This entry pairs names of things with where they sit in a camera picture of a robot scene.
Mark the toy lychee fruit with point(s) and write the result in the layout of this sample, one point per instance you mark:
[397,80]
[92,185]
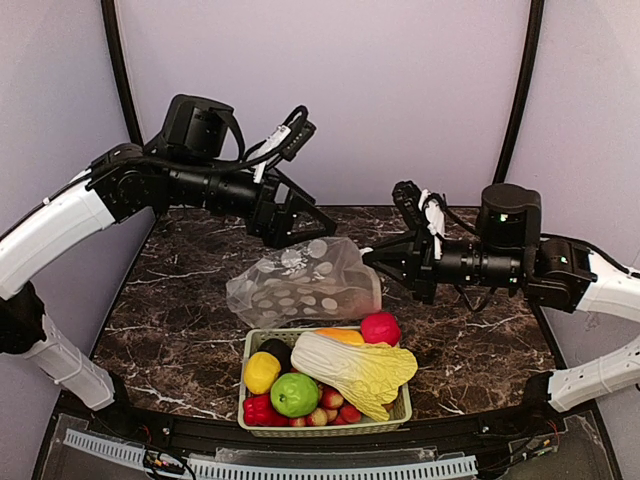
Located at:
[317,418]

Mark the orange yellow toy mango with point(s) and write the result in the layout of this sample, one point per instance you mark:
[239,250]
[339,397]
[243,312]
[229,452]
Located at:
[347,336]

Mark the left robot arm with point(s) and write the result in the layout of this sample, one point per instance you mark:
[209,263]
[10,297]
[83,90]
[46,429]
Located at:
[198,159]

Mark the black right corner frame post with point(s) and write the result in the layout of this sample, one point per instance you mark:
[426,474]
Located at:
[521,92]

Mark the white slotted cable duct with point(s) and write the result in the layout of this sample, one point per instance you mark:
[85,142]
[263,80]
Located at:
[251,464]

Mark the red toy pomegranate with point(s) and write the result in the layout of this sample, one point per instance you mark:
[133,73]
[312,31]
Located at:
[381,327]

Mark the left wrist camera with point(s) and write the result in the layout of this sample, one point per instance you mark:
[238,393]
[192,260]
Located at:
[283,144]

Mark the black left corner frame post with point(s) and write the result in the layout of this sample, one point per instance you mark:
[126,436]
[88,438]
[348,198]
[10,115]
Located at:
[116,51]

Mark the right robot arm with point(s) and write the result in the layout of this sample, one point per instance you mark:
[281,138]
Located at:
[504,249]

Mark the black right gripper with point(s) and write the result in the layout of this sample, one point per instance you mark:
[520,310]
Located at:
[420,263]

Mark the clear dotted zip top bag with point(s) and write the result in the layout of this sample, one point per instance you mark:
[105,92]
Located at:
[323,279]

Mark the green toy apple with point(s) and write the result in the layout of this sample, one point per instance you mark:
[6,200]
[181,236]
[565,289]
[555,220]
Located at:
[294,395]

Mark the red toy bell pepper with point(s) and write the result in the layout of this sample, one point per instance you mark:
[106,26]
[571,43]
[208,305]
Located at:
[258,411]

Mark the toy napa cabbage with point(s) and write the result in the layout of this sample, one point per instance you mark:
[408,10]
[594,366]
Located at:
[368,376]

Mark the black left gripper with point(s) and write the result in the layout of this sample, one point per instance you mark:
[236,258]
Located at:
[270,211]

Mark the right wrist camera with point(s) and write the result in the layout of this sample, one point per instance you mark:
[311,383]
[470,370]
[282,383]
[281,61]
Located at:
[422,212]

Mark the pale green plastic basket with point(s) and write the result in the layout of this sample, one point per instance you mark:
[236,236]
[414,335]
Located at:
[333,415]

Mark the yellow toy lemon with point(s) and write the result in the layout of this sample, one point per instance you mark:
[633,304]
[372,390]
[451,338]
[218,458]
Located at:
[260,373]

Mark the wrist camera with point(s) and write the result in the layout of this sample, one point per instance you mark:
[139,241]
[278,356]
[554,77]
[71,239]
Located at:
[283,144]
[422,212]

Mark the black corner frame post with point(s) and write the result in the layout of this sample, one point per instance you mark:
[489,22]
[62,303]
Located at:
[116,51]
[521,92]

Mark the dark purple toy eggplant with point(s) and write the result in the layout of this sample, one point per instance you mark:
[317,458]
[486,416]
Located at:
[275,350]

